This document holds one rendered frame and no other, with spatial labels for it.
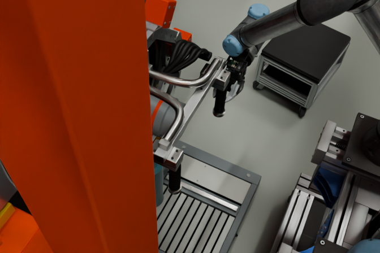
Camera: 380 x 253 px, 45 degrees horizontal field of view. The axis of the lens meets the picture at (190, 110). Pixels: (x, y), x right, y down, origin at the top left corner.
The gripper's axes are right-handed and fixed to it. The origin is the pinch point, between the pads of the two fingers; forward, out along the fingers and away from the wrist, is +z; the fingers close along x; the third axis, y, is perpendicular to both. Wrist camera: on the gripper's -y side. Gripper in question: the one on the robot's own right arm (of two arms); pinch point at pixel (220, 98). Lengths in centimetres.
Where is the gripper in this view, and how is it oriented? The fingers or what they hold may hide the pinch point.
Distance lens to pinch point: 157.8
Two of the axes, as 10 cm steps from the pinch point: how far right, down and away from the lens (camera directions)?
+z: -4.5, 7.0, -5.5
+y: 0.3, -6.1, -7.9
